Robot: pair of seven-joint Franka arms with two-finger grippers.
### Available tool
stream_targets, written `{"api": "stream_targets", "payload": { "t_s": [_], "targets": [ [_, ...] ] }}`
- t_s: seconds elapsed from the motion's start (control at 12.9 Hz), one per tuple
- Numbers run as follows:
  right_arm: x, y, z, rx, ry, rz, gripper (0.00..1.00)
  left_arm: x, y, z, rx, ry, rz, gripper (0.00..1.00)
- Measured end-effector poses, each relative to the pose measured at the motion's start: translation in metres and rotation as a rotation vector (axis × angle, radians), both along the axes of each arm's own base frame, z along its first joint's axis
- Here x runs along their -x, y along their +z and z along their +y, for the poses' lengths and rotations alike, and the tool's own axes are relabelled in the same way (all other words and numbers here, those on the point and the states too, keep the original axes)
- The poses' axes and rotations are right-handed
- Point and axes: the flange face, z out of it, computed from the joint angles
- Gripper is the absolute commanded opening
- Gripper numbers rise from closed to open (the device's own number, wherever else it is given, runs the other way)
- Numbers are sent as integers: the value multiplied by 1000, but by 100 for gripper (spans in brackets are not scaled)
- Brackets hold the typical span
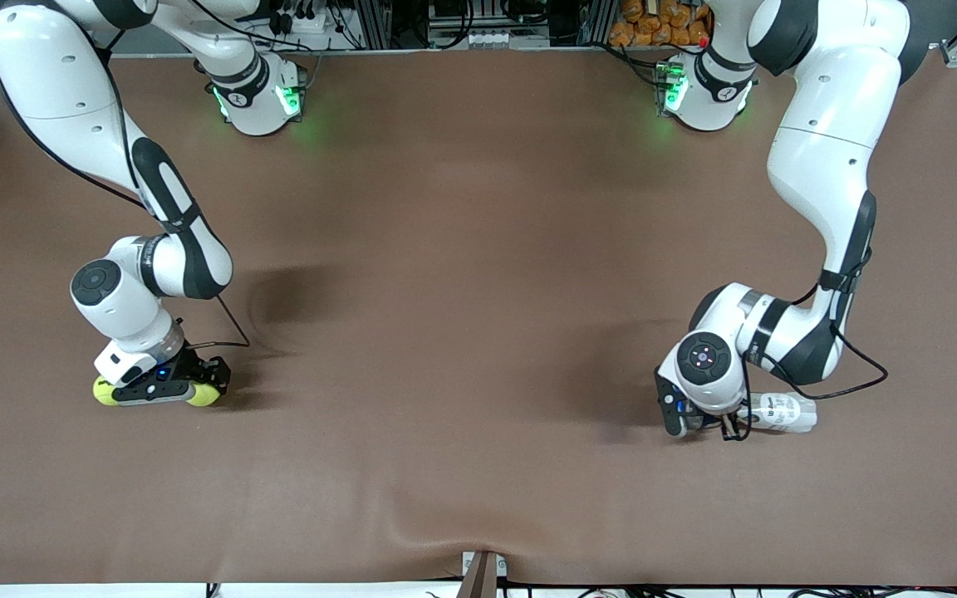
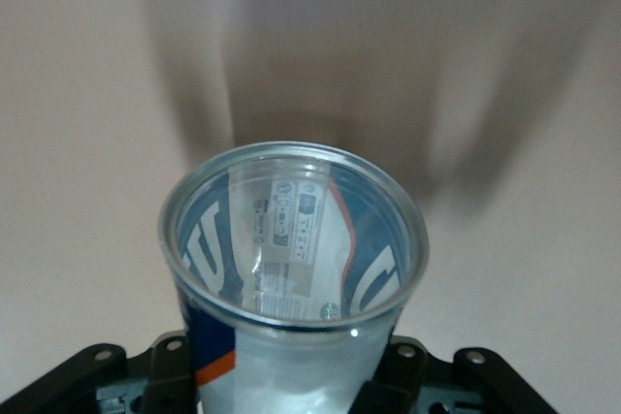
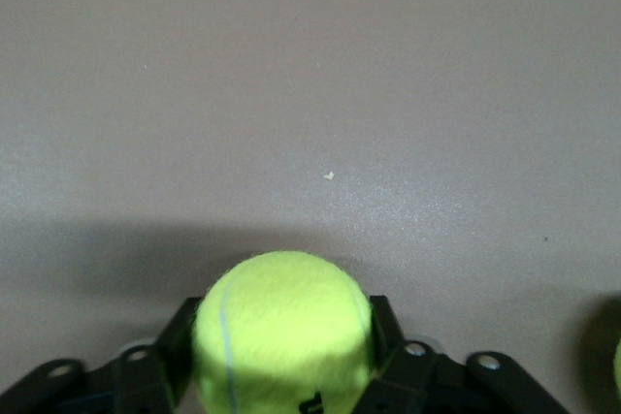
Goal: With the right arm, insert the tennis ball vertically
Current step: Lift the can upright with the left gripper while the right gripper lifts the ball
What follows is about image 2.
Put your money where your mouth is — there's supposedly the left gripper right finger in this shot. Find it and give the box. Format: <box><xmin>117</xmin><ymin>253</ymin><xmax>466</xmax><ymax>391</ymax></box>
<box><xmin>348</xmin><ymin>334</ymin><xmax>559</xmax><ymax>414</ymax></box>

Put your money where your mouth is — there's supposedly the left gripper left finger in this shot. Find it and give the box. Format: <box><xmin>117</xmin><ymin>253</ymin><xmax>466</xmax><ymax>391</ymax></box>
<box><xmin>0</xmin><ymin>330</ymin><xmax>201</xmax><ymax>414</ymax></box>

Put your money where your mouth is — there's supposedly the clear tennis ball can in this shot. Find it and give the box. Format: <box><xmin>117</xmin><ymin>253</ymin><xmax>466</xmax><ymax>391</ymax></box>
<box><xmin>158</xmin><ymin>140</ymin><xmax>432</xmax><ymax>414</ymax></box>

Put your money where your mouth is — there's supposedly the brown table mat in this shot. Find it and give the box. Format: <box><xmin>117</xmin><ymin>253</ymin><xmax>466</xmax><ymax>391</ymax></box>
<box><xmin>0</xmin><ymin>0</ymin><xmax>621</xmax><ymax>414</ymax></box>

